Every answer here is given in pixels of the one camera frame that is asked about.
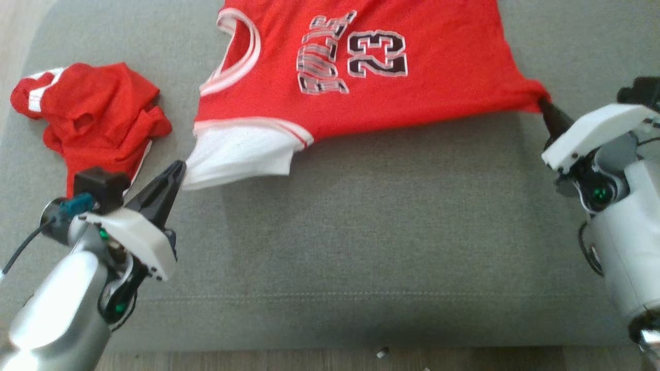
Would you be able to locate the grey fabric ottoman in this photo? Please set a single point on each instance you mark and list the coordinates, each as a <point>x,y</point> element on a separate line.
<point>361,232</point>

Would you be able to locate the small white floor crumb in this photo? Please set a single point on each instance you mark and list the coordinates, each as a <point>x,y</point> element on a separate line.
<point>382,353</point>

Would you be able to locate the red basketball shorts white stripe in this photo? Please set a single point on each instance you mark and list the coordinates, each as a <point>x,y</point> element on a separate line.
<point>98,118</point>

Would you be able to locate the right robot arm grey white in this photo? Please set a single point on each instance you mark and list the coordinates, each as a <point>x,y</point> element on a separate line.
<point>629,232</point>

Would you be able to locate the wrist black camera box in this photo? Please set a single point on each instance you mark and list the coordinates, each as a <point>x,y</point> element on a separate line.
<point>103,188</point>
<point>642,90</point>

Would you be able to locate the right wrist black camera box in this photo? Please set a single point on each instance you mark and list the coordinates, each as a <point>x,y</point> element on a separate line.
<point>642,90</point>

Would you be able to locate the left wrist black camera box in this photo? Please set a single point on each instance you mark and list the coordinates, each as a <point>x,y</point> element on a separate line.
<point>103,188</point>

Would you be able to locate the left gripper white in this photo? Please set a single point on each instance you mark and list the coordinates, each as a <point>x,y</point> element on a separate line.
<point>139,239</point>

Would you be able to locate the left wrist blue connector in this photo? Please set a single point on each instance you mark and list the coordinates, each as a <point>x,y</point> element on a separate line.
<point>77,204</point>

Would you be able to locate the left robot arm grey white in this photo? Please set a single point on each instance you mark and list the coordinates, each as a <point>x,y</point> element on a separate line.
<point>62,304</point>

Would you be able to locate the red basketball jersey number 23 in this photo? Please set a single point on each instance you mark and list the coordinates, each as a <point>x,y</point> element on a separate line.
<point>361,67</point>

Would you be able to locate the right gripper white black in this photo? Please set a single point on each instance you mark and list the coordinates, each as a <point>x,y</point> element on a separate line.
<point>593,131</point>

